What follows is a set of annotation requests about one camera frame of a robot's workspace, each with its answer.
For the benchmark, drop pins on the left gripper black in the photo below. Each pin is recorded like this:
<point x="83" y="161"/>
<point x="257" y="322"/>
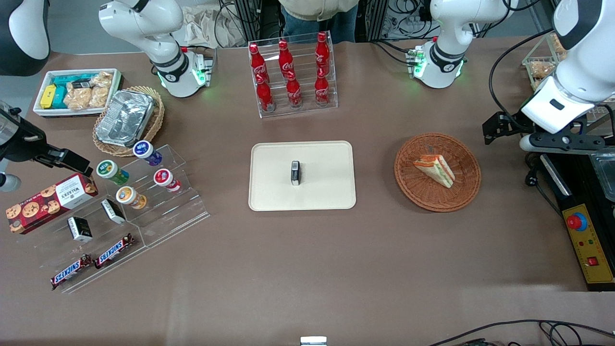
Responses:
<point x="515" y="122"/>

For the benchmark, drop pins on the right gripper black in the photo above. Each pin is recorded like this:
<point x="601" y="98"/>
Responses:
<point x="20" y="144"/>

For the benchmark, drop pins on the triangular sandwich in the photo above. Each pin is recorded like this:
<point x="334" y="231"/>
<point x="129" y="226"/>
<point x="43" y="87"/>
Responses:
<point x="435" y="169"/>

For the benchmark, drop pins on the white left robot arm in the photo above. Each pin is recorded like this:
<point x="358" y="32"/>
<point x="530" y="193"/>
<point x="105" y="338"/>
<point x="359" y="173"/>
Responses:
<point x="444" y="57"/>

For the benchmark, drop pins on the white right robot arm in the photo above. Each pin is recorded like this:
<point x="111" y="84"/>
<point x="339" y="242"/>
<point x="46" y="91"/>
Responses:
<point x="163" y="67"/>

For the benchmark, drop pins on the aluminium foil tray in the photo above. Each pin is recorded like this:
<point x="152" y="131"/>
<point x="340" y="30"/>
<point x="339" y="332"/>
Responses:
<point x="126" y="117"/>

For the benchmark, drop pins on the round brown wicker basket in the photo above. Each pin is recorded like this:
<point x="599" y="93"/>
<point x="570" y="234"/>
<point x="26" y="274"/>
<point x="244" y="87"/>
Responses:
<point x="427" y="194"/>

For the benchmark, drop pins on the oval light wicker basket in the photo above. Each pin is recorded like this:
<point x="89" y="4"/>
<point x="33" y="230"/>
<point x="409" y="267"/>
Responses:
<point x="156" y="120"/>

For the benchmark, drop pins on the cream rectangular tray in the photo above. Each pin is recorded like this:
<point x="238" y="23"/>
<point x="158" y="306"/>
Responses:
<point x="322" y="192"/>

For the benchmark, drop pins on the green yogurt cup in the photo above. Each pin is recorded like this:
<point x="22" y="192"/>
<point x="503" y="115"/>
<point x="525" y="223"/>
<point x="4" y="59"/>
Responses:
<point x="110" y="171"/>

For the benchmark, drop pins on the red cookie box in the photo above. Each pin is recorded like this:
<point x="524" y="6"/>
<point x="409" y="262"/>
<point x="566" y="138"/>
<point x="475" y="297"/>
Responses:
<point x="48" y="202"/>

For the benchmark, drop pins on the white plastic bin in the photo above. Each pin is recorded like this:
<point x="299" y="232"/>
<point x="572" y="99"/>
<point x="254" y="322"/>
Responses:
<point x="48" y="111"/>

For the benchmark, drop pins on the clear cracker bag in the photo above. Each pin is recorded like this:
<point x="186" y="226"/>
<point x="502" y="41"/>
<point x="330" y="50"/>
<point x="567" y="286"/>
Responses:
<point x="78" y="98"/>
<point x="99" y="97"/>
<point x="103" y="79"/>

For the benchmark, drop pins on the short teal snack box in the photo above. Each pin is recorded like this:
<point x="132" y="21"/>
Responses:
<point x="60" y="97"/>

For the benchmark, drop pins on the small black white carton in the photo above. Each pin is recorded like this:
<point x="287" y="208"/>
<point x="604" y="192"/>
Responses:
<point x="113" y="211"/>
<point x="79" y="229"/>

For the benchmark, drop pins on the yellow snack box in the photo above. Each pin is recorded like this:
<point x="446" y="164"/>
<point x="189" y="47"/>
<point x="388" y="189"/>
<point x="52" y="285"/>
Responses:
<point x="48" y="97"/>

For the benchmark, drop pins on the orange yogurt cup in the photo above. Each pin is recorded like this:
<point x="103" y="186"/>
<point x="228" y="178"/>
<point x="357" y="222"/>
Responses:
<point x="129" y="196"/>

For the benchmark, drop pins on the clear snack bag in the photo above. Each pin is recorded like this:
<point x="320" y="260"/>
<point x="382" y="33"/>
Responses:
<point x="542" y="70"/>
<point x="557" y="44"/>

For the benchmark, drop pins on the purple yogurt cup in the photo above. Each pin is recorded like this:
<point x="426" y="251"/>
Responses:
<point x="145" y="151"/>

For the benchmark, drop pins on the small black packet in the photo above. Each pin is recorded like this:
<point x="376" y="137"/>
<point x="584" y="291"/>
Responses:
<point x="81" y="84"/>

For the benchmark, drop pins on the long teal snack box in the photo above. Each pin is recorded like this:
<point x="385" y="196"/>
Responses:
<point x="67" y="79"/>

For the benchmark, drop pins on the black tabletop appliance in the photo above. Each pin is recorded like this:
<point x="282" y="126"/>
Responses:
<point x="574" y="182"/>

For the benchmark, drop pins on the red yogurt cup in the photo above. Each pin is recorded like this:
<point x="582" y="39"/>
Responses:
<point x="166" y="179"/>

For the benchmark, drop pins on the snickers chocolate bar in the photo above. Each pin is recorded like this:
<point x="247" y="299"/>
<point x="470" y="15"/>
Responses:
<point x="70" y="272"/>
<point x="114" y="251"/>

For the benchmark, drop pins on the metal pan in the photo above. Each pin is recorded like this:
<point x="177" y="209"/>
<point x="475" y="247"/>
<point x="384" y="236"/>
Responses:
<point x="605" y="175"/>

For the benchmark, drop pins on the red emergency stop button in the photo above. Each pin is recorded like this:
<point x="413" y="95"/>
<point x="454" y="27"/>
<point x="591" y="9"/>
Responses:
<point x="576" y="221"/>

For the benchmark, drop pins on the clear acrylic stepped stand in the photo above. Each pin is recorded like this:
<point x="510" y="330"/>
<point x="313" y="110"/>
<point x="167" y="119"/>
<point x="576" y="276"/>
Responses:
<point x="182" y="211"/>

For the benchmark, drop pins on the yellow black control box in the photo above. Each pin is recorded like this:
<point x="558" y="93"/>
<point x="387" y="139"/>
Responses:
<point x="593" y="245"/>

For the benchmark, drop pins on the red cola bottle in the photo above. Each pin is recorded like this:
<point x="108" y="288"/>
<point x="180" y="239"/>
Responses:
<point x="293" y="92"/>
<point x="257" y="65"/>
<point x="322" y="53"/>
<point x="286" y="60"/>
<point x="264" y="96"/>
<point x="322" y="89"/>

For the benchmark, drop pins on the beige crumpled paper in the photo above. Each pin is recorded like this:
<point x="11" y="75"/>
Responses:
<point x="202" y="29"/>

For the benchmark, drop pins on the clear acrylic bottle rack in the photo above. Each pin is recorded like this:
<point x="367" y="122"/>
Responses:
<point x="307" y="111"/>

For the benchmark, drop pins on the small black box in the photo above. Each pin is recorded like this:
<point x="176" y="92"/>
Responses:
<point x="295" y="174"/>

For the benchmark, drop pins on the person in beige sweater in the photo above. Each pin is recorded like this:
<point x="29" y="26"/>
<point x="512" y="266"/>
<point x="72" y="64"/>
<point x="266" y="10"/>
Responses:
<point x="317" y="19"/>

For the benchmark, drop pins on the grey device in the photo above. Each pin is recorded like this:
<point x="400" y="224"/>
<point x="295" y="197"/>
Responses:
<point x="313" y="341"/>

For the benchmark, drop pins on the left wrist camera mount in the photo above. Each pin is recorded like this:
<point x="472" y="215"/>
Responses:
<point x="562" y="142"/>

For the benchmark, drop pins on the black metal frame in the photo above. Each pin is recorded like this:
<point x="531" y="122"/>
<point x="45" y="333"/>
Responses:
<point x="250" y="19"/>
<point x="372" y="19"/>

